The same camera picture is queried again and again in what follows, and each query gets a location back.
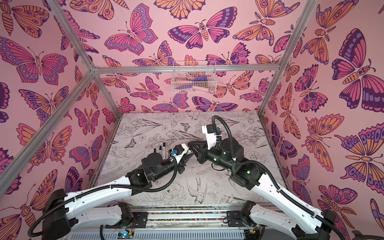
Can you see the white wire basket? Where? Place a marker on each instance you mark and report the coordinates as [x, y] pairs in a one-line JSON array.
[[194, 77]]

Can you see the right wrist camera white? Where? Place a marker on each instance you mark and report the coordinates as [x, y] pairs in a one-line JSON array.
[[213, 136]]

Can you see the aluminium frame diagonal bar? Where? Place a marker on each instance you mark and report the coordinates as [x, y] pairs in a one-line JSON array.
[[24, 156]]

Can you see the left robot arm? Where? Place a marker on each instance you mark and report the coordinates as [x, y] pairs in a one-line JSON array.
[[61, 211]]

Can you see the aluminium frame right post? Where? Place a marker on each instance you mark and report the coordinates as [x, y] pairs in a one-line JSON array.
[[301, 24]]

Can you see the small green circuit board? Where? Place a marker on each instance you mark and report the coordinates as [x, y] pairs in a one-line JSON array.
[[124, 235]]

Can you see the purple item in basket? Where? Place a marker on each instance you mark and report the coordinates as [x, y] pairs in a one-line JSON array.
[[203, 78]]

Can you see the aluminium frame back crossbar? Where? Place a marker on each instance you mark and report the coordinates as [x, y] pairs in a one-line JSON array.
[[202, 68]]

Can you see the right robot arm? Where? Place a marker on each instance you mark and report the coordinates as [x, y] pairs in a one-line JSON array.
[[295, 218]]

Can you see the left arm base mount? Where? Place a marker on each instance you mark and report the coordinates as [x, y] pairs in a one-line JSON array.
[[137, 220]]

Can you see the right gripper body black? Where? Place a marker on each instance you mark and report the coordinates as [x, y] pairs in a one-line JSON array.
[[202, 150]]

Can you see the white vented cable duct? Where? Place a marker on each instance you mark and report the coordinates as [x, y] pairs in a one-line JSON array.
[[181, 235]]

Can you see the aluminium frame post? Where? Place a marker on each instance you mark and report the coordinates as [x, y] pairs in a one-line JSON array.
[[301, 24], [68, 29]]

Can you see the aluminium front rail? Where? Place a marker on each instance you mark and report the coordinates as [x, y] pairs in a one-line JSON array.
[[166, 218]]

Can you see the aluminium frame left post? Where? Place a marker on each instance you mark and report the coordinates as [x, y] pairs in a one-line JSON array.
[[68, 29]]

